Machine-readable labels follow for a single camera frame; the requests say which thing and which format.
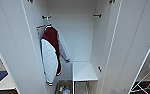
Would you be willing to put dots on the white wardrobe door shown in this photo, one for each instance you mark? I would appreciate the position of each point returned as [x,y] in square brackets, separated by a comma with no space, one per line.
[131,43]
[16,40]

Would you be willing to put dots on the white wardrobe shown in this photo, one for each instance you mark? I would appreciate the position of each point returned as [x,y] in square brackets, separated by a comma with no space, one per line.
[77,36]

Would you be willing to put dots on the maroon and white jacket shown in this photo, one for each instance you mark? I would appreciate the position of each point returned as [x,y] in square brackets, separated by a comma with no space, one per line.
[51,53]

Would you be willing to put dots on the white wardrobe shelf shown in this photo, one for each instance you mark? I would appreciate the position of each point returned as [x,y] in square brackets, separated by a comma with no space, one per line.
[84,71]

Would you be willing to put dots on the small black side hook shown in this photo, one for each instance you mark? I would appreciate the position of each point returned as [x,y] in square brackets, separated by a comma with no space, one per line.
[99,69]

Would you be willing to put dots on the orange and white hanger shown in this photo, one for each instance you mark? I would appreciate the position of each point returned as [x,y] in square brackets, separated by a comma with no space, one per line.
[41,26]

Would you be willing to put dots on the grey storage box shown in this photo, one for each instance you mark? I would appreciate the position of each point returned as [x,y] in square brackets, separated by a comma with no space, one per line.
[57,86]

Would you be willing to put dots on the white and blue bottle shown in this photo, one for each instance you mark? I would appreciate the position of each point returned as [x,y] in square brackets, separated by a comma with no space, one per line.
[66,90]

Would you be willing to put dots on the yellow bottle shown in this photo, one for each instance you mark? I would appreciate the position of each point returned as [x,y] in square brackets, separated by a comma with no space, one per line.
[61,89]

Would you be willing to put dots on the metal door hinge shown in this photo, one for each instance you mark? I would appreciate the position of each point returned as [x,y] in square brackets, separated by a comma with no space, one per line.
[111,1]
[30,1]

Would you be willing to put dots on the white board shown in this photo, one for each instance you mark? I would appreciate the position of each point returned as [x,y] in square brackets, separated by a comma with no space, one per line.
[6,83]

